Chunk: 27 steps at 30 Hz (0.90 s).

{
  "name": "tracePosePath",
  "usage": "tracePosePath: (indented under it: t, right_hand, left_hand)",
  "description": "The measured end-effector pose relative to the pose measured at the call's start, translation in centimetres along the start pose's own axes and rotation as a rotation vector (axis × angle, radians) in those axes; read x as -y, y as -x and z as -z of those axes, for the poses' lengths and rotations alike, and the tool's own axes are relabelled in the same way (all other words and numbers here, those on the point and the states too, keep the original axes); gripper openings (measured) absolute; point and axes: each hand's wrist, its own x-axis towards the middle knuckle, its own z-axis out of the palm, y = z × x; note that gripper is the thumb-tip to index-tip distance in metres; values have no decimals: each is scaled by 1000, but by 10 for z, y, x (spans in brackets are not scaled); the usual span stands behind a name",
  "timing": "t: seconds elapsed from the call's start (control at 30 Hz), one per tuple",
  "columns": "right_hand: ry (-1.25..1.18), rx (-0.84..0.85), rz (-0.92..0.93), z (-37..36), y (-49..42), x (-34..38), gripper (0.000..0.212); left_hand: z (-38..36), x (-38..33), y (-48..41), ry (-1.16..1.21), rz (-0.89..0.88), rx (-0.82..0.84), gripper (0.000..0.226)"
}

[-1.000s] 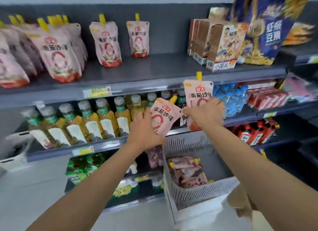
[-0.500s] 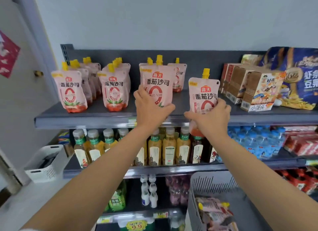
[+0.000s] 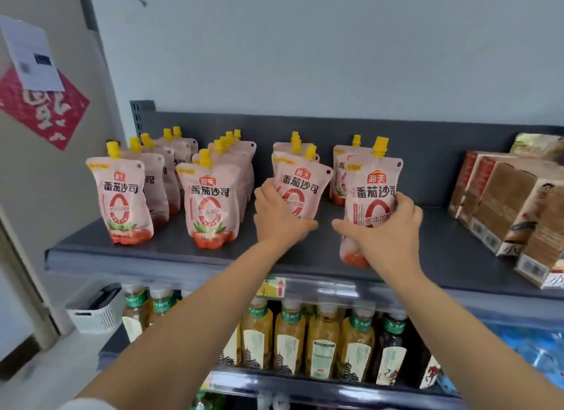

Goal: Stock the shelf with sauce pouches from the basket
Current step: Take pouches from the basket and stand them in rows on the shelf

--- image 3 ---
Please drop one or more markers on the person's left thumb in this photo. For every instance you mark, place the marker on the person's left thumb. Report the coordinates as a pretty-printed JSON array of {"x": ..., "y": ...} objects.
[{"x": 304, "y": 227}]

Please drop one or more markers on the white sleeve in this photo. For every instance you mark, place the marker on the white sleeve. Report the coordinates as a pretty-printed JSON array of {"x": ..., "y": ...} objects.
[{"x": 88, "y": 405}]

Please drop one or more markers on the brown cardboard box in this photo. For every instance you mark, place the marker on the brown cardboard box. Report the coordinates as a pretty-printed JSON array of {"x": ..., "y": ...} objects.
[
  {"x": 478, "y": 193},
  {"x": 506, "y": 202},
  {"x": 544, "y": 251},
  {"x": 461, "y": 180}
]

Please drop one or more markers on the person's right forearm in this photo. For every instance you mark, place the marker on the person's right forearm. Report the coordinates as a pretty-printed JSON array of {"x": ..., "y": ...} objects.
[{"x": 462, "y": 334}]

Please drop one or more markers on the white paper sheet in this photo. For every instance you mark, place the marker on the white paper sheet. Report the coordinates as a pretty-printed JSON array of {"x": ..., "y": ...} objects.
[{"x": 31, "y": 55}]

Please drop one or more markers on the person's left hand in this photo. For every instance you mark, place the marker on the person's left hand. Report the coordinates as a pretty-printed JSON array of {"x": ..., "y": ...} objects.
[{"x": 275, "y": 220}]

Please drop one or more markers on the rows of pink pouches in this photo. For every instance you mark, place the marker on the rows of pink pouches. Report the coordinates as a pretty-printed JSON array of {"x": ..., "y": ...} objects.
[{"x": 127, "y": 202}]

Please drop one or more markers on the person's left forearm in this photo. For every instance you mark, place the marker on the person's left forearm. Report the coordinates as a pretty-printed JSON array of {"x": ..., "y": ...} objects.
[{"x": 185, "y": 326}]

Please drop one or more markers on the dark grey shelf back panel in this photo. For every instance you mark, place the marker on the dark grey shelf back panel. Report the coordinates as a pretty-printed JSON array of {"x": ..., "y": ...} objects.
[{"x": 423, "y": 158}]

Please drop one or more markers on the dark grey shelf board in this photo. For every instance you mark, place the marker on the dark grey shelf board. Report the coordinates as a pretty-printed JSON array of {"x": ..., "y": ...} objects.
[{"x": 185, "y": 251}]

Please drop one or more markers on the white plastic basket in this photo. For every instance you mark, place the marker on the white plastic basket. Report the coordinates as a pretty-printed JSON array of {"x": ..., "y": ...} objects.
[{"x": 94, "y": 312}]

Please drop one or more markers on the grey shelf upright post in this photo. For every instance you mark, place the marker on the grey shelf upright post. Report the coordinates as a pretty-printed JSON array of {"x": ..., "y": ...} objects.
[{"x": 94, "y": 35}]

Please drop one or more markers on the dark tea bottle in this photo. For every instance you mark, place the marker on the dark tea bottle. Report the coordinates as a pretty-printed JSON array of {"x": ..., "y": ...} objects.
[
  {"x": 429, "y": 370},
  {"x": 391, "y": 348}
]

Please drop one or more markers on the person's right hand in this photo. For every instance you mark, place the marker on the person's right hand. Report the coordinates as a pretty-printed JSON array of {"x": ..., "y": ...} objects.
[{"x": 390, "y": 242}]

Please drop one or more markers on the row of amber tea bottles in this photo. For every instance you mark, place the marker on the row of amber tea bottles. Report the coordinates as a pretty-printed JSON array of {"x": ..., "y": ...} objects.
[{"x": 324, "y": 343}]

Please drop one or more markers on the yellow price tag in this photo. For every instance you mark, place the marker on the yellow price tag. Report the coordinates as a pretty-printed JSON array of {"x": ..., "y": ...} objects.
[{"x": 272, "y": 287}]

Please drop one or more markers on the person's right thumb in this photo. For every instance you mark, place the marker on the person's right thumb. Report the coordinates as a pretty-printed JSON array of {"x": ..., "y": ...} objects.
[{"x": 348, "y": 229}]

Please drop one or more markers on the pink spouted sauce pouch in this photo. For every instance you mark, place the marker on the pink spouted sauce pouch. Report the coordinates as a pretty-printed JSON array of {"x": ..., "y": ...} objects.
[
  {"x": 304, "y": 180},
  {"x": 372, "y": 189}
]

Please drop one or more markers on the glossy snack packet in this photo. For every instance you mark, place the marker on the glossy snack packet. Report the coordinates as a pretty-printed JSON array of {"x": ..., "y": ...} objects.
[{"x": 535, "y": 146}]

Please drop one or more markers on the red paper poster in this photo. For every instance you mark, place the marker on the red paper poster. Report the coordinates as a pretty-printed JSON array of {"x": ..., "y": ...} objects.
[{"x": 44, "y": 110}]

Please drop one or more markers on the blue water bottle pack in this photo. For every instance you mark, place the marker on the blue water bottle pack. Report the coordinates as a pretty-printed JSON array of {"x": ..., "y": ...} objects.
[{"x": 528, "y": 352}]

